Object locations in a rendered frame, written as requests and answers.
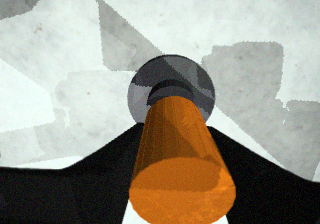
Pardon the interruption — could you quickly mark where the grey round pedestal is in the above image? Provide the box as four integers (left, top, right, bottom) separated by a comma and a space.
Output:
127, 54, 216, 123

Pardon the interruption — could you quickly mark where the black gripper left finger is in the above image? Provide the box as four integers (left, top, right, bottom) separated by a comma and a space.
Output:
0, 122, 144, 224

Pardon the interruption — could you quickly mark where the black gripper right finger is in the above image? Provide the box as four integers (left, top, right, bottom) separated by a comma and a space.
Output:
207, 126, 320, 224

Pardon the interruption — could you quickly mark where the orange cylinder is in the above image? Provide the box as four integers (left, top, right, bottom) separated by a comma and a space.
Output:
129, 96, 236, 224

